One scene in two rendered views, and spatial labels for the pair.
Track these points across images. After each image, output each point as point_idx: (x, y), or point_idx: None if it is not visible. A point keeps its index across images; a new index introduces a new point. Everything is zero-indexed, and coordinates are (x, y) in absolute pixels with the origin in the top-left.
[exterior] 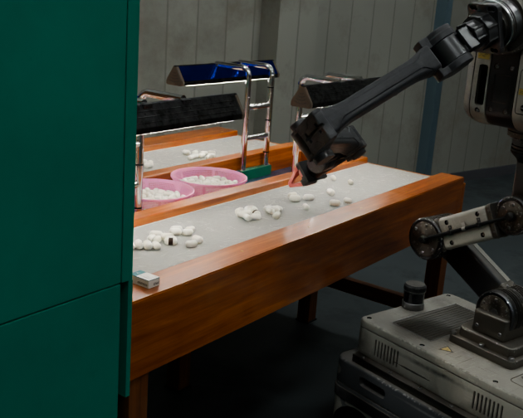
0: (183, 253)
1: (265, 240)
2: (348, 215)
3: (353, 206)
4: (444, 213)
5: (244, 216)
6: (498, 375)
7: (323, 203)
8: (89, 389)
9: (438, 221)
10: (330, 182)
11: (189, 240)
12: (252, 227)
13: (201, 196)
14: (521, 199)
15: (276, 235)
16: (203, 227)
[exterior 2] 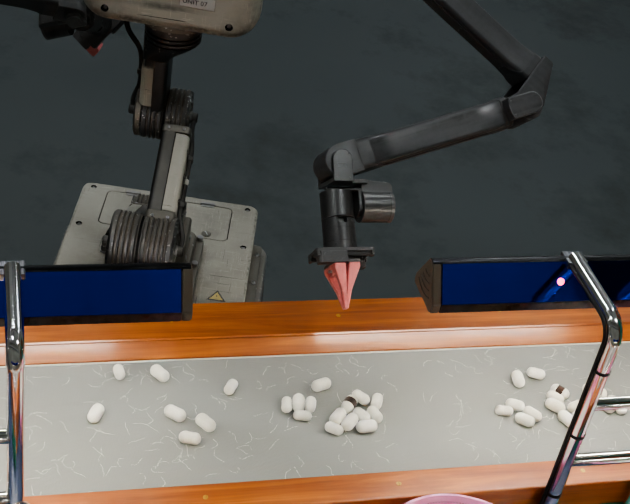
0: (556, 368)
1: (444, 315)
2: (229, 313)
3: (178, 329)
4: (121, 222)
5: (381, 402)
6: (226, 249)
7: (165, 394)
8: None
9: (175, 213)
10: None
11: (540, 369)
12: (392, 382)
13: (393, 491)
14: (188, 90)
15: (414, 318)
16: (468, 417)
